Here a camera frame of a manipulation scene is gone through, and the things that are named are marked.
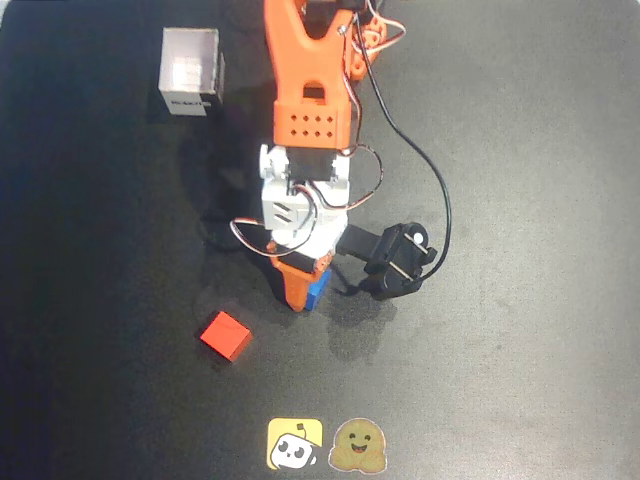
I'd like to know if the blue cube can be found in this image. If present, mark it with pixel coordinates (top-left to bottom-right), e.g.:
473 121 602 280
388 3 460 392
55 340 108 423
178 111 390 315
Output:
305 268 333 312

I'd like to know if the red cube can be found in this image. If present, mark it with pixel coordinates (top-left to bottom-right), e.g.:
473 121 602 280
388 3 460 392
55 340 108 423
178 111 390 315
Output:
198 309 254 362

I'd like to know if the white cardboard box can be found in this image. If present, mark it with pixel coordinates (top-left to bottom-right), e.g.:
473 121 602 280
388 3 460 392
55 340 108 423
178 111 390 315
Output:
157 26 227 117

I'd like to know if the yellow robot face sticker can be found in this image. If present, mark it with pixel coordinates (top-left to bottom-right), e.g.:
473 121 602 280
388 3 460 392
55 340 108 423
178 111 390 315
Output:
266 417 324 471

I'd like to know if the hugging face emoji sticker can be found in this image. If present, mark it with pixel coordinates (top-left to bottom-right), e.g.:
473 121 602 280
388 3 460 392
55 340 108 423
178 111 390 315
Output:
327 417 389 473

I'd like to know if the black table mat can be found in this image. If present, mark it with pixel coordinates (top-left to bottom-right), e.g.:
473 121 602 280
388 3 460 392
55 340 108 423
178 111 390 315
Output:
0 0 640 480

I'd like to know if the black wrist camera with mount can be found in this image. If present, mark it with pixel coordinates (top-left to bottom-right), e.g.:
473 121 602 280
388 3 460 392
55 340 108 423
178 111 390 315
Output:
335 220 439 301

